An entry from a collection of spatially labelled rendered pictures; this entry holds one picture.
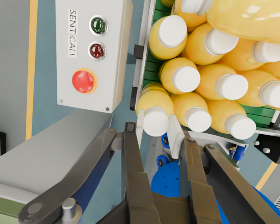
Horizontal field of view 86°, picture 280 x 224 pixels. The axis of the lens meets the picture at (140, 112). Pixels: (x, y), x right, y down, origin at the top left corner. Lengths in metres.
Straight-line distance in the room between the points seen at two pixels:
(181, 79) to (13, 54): 1.70
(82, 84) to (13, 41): 1.57
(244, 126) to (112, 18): 0.27
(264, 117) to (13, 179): 0.89
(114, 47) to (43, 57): 1.41
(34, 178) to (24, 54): 1.23
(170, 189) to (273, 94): 0.26
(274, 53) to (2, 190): 0.79
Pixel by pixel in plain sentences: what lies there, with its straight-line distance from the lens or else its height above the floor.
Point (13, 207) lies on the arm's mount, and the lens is 0.68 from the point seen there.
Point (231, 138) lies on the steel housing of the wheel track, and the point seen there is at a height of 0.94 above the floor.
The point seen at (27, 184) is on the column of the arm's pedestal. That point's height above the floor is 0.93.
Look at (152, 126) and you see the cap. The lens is 0.22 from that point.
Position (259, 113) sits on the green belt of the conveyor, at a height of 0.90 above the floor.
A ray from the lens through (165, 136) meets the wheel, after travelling 0.43.
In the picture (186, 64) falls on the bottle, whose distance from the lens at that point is 0.28.
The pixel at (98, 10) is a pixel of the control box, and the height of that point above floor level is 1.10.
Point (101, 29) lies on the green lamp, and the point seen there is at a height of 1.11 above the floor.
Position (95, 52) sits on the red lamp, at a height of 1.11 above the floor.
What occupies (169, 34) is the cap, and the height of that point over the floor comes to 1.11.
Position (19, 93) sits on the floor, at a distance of 1.86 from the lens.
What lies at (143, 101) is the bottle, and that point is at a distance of 0.25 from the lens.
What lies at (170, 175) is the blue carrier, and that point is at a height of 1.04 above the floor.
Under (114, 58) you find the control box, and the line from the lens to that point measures 0.25.
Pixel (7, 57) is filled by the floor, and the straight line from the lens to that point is 1.86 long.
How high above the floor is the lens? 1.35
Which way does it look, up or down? 72 degrees down
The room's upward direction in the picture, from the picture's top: 167 degrees counter-clockwise
